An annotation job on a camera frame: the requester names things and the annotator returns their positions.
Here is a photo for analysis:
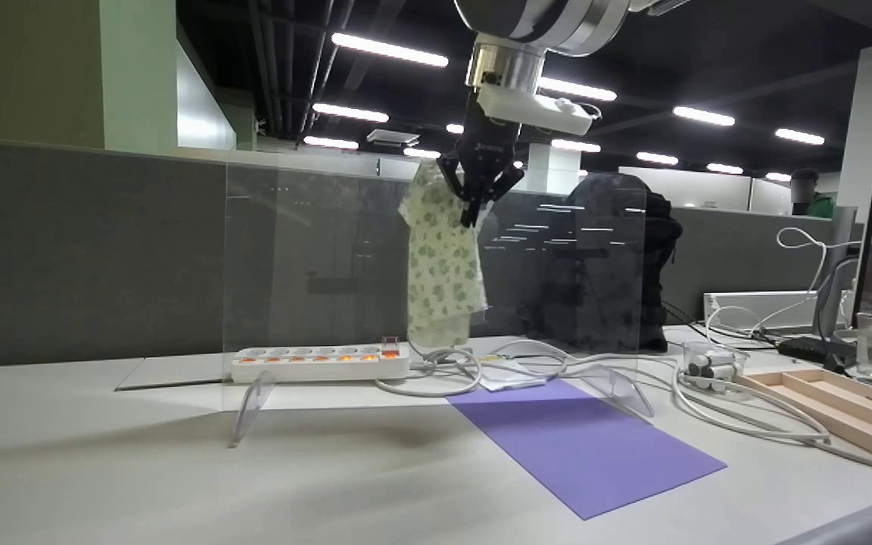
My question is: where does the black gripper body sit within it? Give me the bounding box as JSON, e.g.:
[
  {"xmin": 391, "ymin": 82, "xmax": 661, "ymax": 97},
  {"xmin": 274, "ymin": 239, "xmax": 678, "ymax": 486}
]
[{"xmin": 458, "ymin": 91, "xmax": 527, "ymax": 183}]

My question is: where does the floral light green cloth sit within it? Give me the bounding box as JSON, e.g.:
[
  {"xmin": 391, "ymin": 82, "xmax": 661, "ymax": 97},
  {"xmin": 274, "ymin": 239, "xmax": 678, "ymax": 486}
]
[{"xmin": 393, "ymin": 159, "xmax": 490, "ymax": 354}]

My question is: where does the clear acrylic screen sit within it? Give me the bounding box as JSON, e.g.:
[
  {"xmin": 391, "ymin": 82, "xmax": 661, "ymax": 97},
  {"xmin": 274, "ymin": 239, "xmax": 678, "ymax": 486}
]
[{"xmin": 217, "ymin": 162, "xmax": 663, "ymax": 451}]

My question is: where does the white power strip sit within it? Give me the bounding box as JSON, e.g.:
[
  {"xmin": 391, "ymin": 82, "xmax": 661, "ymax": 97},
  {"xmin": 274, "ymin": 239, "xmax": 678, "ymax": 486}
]
[{"xmin": 226, "ymin": 344, "xmax": 413, "ymax": 388}]

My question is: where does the purple paper mat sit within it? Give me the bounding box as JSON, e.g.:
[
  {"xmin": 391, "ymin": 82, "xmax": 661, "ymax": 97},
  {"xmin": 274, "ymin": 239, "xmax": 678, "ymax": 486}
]
[{"xmin": 447, "ymin": 377, "xmax": 729, "ymax": 525}]

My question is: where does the white power adapter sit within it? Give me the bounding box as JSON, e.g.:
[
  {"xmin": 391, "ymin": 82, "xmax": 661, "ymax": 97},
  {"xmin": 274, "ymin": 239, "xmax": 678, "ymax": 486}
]
[{"xmin": 678, "ymin": 347, "xmax": 744, "ymax": 394}]

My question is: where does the white flat box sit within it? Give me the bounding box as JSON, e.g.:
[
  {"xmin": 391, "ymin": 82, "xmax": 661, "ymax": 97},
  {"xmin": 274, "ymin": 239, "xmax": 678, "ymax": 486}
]
[{"xmin": 700, "ymin": 289, "xmax": 822, "ymax": 334}]

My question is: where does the person in green shirt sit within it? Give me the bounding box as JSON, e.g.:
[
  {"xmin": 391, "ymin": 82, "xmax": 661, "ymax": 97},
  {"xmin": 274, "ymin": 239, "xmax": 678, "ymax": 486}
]
[{"xmin": 789, "ymin": 166, "xmax": 837, "ymax": 223}]

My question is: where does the black monitor stand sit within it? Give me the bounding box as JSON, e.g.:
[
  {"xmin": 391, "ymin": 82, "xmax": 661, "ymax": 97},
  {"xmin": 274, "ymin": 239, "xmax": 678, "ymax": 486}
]
[{"xmin": 775, "ymin": 254, "xmax": 860, "ymax": 377}]

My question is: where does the wooden tray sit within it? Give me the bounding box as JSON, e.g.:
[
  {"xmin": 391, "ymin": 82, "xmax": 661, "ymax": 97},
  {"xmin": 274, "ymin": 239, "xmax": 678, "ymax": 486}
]
[{"xmin": 739, "ymin": 366, "xmax": 872, "ymax": 466}]

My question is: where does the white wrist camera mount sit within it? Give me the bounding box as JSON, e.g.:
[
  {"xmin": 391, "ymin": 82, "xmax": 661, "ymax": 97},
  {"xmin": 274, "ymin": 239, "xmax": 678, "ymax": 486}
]
[{"xmin": 463, "ymin": 30, "xmax": 595, "ymax": 142}]

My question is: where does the long white table cable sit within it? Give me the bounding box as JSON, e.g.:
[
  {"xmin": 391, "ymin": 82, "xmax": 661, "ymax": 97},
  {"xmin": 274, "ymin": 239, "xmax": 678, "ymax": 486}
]
[{"xmin": 373, "ymin": 344, "xmax": 872, "ymax": 479}]

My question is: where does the white hanging cable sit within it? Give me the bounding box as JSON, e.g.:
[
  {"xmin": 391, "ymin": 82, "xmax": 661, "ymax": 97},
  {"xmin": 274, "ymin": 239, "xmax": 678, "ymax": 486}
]
[{"xmin": 773, "ymin": 225, "xmax": 860, "ymax": 338}]

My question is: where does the grey power strip cord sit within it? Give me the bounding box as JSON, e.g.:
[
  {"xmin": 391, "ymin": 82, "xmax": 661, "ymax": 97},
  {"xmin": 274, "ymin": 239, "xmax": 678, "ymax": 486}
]
[{"xmin": 112, "ymin": 377, "xmax": 233, "ymax": 394}]

